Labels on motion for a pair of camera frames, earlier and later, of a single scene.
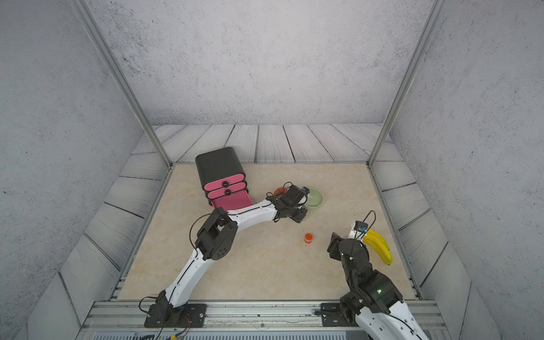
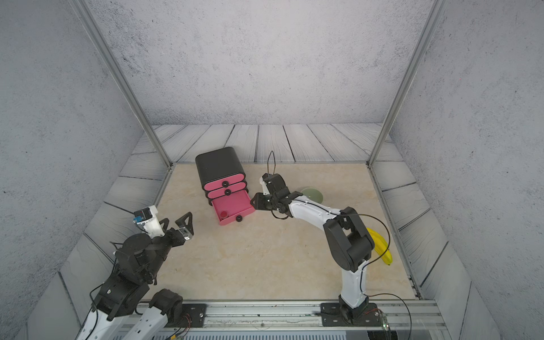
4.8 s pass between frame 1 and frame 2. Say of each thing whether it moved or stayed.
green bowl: stayed
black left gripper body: moved
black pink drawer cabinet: stayed
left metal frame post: stayed
